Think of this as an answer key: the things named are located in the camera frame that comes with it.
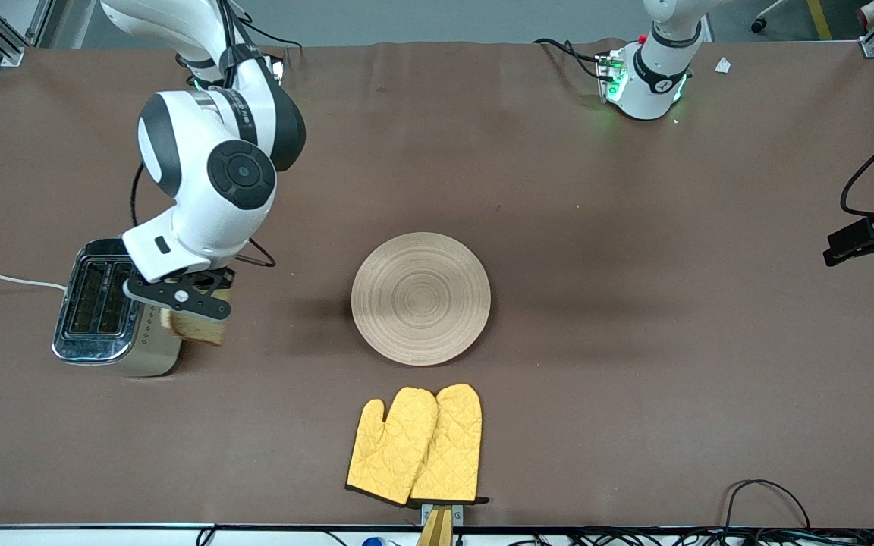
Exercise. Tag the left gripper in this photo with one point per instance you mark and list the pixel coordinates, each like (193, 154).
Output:
(871, 231)

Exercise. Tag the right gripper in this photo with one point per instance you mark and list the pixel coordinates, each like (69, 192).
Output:
(226, 275)

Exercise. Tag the slice of brown bread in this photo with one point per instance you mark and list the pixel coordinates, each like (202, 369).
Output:
(198, 331)

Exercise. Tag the round wooden plate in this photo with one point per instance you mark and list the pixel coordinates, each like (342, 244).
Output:
(422, 299)

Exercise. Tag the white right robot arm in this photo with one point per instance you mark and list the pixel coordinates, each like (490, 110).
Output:
(194, 152)

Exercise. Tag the cream and chrome toaster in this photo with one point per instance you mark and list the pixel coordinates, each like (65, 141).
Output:
(95, 345)

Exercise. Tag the small white paper scrap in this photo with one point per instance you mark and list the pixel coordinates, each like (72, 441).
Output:
(723, 65)

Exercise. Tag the black chair caster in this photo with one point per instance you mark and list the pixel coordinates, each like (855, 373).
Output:
(758, 25)

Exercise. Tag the yellow quilted oven mitt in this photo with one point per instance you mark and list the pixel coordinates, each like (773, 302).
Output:
(391, 455)
(452, 447)

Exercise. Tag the brown table cover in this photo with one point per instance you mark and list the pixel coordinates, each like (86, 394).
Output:
(558, 189)

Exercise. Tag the wooden stick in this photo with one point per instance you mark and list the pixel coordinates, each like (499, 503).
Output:
(437, 535)

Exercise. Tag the small grey metal bracket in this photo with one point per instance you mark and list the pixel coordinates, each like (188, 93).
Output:
(457, 516)

